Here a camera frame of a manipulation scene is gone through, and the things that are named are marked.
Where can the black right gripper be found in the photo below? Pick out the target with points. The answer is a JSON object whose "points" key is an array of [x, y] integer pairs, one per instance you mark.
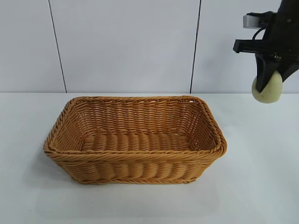
{"points": [[285, 35]]}

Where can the pale yellow egg yolk pastry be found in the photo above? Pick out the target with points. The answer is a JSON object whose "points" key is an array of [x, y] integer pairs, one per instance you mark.
{"points": [[271, 91]]}

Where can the woven wicker basket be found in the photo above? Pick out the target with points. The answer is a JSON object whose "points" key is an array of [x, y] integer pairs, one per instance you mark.
{"points": [[130, 163]]}

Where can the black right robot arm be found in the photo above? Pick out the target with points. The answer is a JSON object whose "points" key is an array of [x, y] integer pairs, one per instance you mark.
{"points": [[290, 4]]}

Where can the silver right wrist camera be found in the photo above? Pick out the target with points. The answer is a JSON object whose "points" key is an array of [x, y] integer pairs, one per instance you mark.
{"points": [[252, 22]]}

